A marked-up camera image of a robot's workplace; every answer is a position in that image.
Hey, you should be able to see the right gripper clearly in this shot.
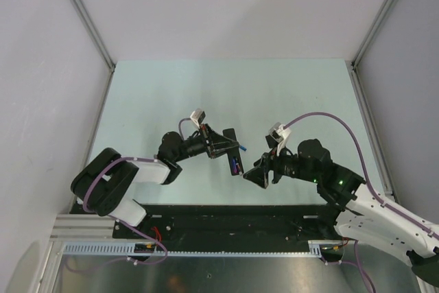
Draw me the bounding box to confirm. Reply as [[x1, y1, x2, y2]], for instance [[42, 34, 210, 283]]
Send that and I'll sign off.
[[243, 141, 320, 189]]

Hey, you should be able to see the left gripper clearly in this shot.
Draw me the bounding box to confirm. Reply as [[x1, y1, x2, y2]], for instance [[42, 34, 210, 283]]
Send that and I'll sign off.
[[173, 123, 239, 162]]

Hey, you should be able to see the purple battery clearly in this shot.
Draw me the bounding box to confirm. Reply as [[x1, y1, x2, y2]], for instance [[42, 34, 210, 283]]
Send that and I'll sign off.
[[233, 157, 241, 175]]

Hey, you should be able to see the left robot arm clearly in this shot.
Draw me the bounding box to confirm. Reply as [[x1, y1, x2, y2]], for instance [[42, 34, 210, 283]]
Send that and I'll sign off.
[[71, 124, 245, 238]]

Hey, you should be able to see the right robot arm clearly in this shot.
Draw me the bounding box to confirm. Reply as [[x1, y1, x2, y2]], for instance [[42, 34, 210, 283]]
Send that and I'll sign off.
[[244, 139, 438, 286]]

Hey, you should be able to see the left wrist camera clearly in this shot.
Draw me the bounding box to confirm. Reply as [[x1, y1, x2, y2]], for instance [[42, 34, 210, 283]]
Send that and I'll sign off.
[[189, 108, 206, 128]]

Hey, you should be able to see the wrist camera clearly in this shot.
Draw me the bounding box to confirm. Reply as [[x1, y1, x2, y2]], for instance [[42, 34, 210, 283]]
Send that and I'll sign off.
[[268, 122, 291, 156], [189, 108, 206, 128]]

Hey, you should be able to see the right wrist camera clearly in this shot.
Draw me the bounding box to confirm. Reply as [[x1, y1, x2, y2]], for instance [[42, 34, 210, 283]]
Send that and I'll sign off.
[[268, 122, 291, 156]]

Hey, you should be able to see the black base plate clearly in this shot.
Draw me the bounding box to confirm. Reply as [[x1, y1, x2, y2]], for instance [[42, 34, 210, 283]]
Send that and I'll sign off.
[[112, 204, 342, 247]]

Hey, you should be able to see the grey cable duct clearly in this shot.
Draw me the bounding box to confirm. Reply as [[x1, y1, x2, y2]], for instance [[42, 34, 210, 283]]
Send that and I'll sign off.
[[63, 241, 341, 257]]

